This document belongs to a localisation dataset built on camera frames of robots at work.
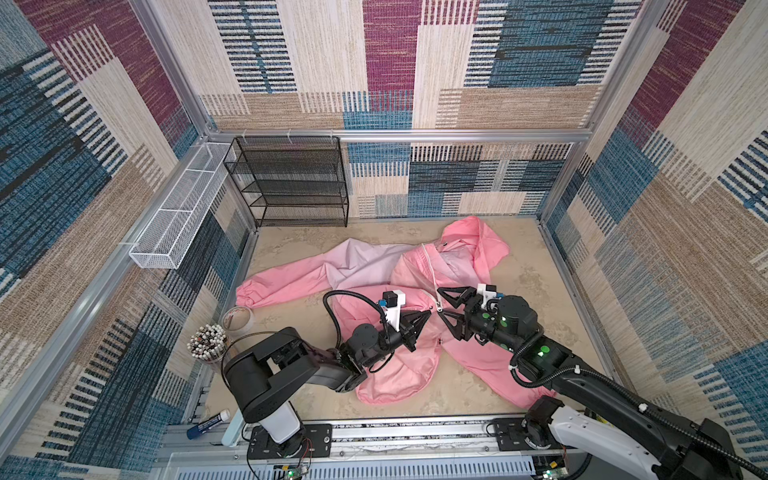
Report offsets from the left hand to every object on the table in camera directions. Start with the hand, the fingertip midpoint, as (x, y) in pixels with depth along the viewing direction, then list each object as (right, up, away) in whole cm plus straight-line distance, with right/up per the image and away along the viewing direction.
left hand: (432, 312), depth 75 cm
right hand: (0, +2, -3) cm, 4 cm away
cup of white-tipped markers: (-53, -6, -4) cm, 54 cm away
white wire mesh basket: (-79, +17, +16) cm, 83 cm away
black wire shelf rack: (-46, +40, +34) cm, 70 cm away
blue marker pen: (-56, -27, -1) cm, 62 cm away
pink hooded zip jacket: (0, +9, +6) cm, 11 cm away
